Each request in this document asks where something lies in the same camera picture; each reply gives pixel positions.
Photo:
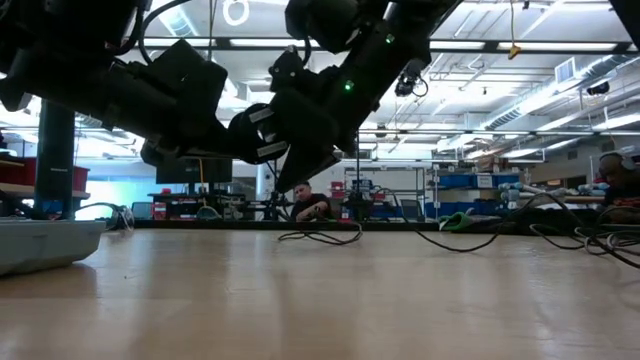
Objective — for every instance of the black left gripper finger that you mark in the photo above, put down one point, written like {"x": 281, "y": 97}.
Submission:
{"x": 237, "y": 137}

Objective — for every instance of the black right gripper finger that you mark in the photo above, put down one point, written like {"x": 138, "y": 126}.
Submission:
{"x": 302, "y": 167}

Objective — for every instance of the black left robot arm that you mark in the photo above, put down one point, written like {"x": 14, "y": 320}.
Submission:
{"x": 60, "y": 70}

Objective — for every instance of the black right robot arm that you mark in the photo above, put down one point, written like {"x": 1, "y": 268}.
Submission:
{"x": 385, "y": 55}

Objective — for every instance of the person seated at bench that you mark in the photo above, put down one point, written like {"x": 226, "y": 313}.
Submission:
{"x": 312, "y": 205}

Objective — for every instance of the white square column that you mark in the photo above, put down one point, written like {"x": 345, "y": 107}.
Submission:
{"x": 262, "y": 182}

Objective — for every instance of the black computer monitor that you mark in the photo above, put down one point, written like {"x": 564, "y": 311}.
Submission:
{"x": 190, "y": 172}

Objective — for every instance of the red storage bin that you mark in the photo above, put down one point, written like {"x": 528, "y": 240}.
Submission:
{"x": 17, "y": 172}

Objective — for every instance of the blue labelled storage bin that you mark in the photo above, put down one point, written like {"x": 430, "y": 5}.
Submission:
{"x": 505, "y": 180}

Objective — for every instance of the wooden shelf board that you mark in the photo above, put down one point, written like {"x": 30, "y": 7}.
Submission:
{"x": 15, "y": 188}

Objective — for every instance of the grey plastic tray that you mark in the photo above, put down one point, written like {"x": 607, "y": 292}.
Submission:
{"x": 45, "y": 245}

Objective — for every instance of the yellow hanging tag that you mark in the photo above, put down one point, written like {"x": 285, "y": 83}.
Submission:
{"x": 513, "y": 51}

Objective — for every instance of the white ceiling air vent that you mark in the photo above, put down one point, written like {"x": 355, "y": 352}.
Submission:
{"x": 565, "y": 71}

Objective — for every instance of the small black ceiling device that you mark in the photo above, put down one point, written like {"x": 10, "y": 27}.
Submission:
{"x": 597, "y": 88}

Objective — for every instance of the over-ear headphones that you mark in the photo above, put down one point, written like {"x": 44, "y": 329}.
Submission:
{"x": 628, "y": 163}

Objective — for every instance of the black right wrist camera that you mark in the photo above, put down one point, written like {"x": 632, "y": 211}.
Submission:
{"x": 290, "y": 70}

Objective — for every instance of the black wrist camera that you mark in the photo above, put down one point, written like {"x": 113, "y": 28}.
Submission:
{"x": 290, "y": 70}
{"x": 172, "y": 62}

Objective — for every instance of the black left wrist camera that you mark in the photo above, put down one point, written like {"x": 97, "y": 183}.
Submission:
{"x": 172, "y": 62}

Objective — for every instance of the black table edge rail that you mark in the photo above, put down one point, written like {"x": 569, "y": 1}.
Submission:
{"x": 225, "y": 225}

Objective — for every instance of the black thick support post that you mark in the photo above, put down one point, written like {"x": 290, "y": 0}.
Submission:
{"x": 55, "y": 165}

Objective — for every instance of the black overhead frame bar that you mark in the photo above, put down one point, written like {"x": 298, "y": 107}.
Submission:
{"x": 490, "y": 46}

